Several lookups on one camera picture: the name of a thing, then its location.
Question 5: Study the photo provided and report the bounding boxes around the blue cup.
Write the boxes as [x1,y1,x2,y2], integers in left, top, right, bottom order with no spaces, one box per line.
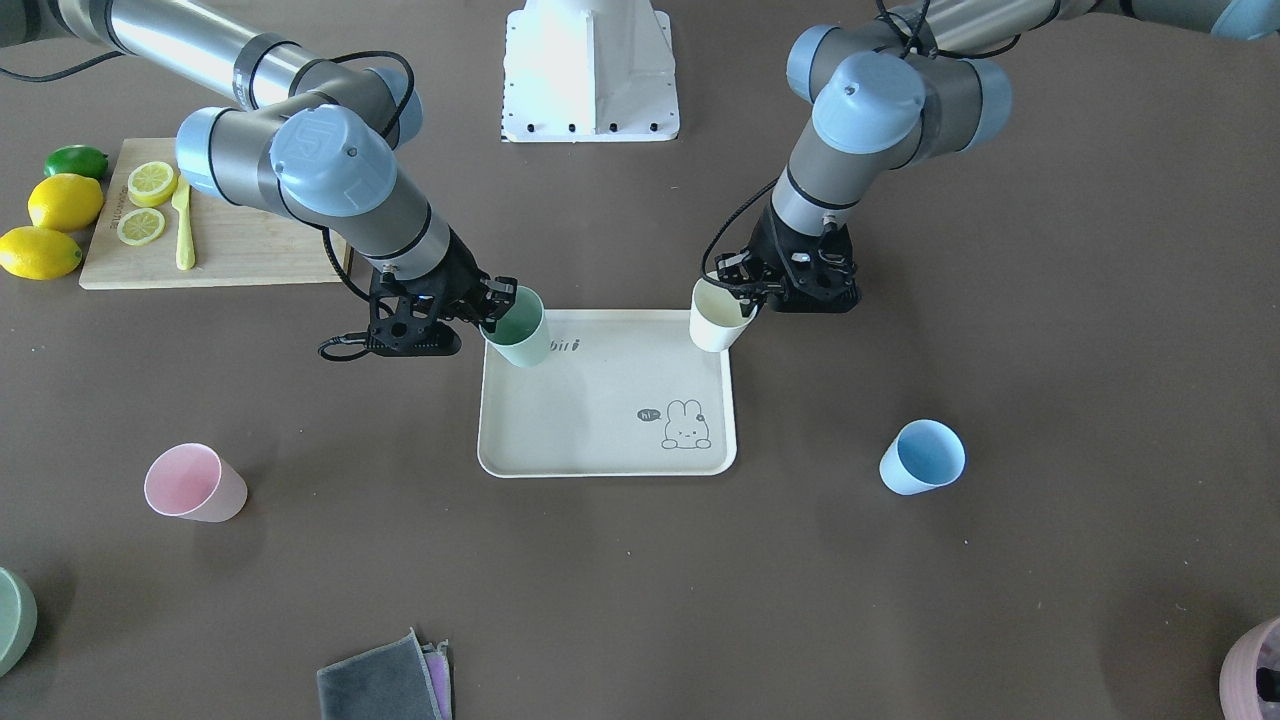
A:
[879,419,966,496]

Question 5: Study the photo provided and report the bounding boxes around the green cup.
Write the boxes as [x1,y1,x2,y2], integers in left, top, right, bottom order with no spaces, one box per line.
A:
[481,286,550,368]

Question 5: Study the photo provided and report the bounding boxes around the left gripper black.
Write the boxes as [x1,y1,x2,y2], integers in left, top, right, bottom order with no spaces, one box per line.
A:
[714,208,854,316]

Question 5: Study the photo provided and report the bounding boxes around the cream rabbit tray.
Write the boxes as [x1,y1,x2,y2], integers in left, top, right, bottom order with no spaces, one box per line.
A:
[477,309,739,478]

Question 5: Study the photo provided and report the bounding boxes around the grey folded cloth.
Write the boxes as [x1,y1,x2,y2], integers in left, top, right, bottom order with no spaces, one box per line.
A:
[316,632,454,719]

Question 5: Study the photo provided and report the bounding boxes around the wooden cutting board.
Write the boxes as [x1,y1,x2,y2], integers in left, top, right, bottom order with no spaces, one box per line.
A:
[79,138,338,290]

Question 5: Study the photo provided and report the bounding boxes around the pink cup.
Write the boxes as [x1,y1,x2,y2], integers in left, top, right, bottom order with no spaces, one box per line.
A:
[143,443,248,521]

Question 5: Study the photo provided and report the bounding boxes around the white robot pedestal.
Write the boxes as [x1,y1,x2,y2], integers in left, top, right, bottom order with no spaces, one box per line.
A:
[500,1,681,143]

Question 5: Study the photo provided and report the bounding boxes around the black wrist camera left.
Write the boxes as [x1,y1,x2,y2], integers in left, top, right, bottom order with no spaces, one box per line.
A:
[765,256,861,314]

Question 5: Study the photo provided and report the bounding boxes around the cream cup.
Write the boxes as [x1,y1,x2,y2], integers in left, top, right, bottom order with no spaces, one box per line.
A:
[689,278,758,352]

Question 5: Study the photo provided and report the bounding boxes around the lemon slice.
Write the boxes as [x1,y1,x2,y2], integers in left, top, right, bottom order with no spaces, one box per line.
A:
[125,161,180,208]
[116,208,166,247]

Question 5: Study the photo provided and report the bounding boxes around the yellow plastic knife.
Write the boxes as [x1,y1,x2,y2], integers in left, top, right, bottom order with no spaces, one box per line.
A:
[170,176,197,272]

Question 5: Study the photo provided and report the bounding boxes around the green lime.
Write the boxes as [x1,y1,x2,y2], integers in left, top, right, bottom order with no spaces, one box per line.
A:
[44,145,109,181]

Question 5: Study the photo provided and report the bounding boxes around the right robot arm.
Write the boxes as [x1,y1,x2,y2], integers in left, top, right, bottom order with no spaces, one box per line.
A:
[3,1,517,341]

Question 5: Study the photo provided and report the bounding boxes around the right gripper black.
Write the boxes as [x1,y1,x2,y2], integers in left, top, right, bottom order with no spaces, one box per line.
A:
[399,229,518,333]

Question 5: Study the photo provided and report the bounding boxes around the pink bowl with ice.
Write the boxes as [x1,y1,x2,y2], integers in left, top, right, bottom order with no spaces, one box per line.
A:
[1219,618,1279,719]

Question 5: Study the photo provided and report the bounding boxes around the yellow lemon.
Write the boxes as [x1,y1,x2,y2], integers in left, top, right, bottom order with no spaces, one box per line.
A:
[1,225,83,281]
[27,173,104,232]

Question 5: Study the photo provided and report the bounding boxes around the green bowl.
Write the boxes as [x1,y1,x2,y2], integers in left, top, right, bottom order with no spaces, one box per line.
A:
[0,568,38,676]

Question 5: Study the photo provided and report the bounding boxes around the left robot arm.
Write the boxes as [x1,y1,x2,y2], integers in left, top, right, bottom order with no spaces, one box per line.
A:
[695,1,1277,320]

